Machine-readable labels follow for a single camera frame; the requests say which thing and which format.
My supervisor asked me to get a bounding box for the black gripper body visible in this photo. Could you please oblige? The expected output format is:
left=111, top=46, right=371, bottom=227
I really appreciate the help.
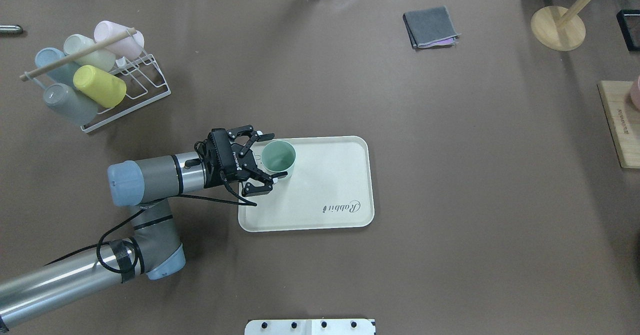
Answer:
left=223, top=125, right=274, bottom=198

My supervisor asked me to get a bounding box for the green cup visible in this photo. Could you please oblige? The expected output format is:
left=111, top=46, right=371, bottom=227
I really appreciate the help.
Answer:
left=260, top=140, right=297, bottom=180

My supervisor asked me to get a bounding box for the cream rabbit tray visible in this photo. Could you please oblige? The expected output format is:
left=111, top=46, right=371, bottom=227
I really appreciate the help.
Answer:
left=237, top=136, right=375, bottom=233

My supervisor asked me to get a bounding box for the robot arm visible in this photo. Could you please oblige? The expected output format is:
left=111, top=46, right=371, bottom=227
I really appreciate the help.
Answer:
left=0, top=125, right=288, bottom=333

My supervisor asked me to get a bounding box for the yellow cup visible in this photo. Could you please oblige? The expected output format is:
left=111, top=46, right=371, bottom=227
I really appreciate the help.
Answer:
left=72, top=64, right=127, bottom=108

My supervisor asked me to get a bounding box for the pink cup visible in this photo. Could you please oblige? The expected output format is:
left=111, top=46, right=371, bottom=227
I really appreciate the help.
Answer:
left=94, top=20, right=146, bottom=60

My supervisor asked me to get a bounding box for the white cup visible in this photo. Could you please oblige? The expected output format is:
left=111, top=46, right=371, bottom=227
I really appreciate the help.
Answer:
left=63, top=34, right=117, bottom=73

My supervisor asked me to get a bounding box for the grey cup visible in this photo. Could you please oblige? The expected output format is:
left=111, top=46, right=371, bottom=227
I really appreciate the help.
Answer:
left=42, top=83, right=99, bottom=126

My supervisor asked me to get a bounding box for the blue cup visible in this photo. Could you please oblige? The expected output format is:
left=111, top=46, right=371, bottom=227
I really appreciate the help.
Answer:
left=34, top=47, right=80, bottom=88

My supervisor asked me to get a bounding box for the grey folded cloth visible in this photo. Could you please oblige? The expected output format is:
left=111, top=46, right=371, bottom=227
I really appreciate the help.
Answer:
left=402, top=5, right=461, bottom=50

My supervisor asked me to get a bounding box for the wooden mug tree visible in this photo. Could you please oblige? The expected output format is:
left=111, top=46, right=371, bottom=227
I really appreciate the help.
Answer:
left=530, top=0, right=591, bottom=51

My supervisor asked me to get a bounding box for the bamboo cutting board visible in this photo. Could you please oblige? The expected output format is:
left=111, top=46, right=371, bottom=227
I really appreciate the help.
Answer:
left=598, top=80, right=640, bottom=169

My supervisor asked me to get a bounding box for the pink ribbed bowl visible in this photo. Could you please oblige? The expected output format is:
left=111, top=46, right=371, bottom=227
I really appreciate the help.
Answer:
left=630, top=76, right=640, bottom=111

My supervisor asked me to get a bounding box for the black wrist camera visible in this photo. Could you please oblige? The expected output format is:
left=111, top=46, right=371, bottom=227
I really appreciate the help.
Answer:
left=194, top=128, right=238, bottom=189

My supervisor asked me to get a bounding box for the white wire cup rack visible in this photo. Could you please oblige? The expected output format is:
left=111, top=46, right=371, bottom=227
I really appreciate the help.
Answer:
left=19, top=20, right=171, bottom=133

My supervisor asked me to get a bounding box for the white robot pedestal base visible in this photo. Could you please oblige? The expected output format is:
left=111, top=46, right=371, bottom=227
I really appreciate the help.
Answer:
left=244, top=317, right=377, bottom=335

